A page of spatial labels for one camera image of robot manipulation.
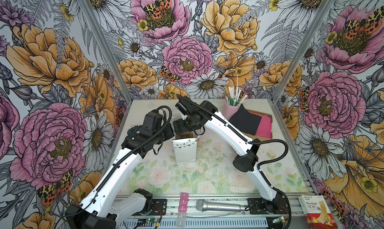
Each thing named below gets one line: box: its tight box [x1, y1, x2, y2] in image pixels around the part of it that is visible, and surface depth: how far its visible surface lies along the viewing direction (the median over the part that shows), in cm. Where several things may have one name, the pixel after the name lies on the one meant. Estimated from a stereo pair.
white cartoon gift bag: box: [172, 138, 197, 165], surface depth 74 cm
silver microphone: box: [196, 200, 246, 212], surface depth 73 cm
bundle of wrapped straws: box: [225, 85, 248, 106], surface depth 104 cm
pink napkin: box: [248, 111, 273, 139], surface depth 104 cm
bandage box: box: [298, 195, 338, 229], surface depth 71 cm
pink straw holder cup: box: [222, 102, 241, 121], surface depth 107 cm
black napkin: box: [228, 103, 262, 135], surface depth 107 cm
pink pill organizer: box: [176, 192, 189, 228], surface depth 74 cm
